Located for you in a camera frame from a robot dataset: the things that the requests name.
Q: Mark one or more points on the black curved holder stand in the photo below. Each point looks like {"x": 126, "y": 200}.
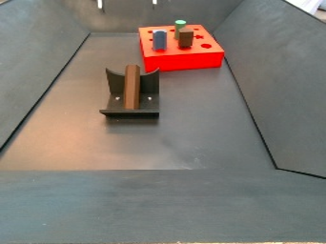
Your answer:
{"x": 149, "y": 96}

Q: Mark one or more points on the red shape sorter board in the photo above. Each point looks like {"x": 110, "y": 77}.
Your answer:
{"x": 206, "y": 54}

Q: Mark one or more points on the green cylinder block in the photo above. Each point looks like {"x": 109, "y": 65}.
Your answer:
{"x": 179, "y": 25}

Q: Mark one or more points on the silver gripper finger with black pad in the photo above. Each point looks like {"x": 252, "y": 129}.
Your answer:
{"x": 99, "y": 4}

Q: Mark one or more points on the blue arch block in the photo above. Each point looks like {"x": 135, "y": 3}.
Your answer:
{"x": 159, "y": 40}

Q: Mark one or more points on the brown pentagon block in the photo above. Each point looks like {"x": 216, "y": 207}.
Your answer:
{"x": 186, "y": 36}

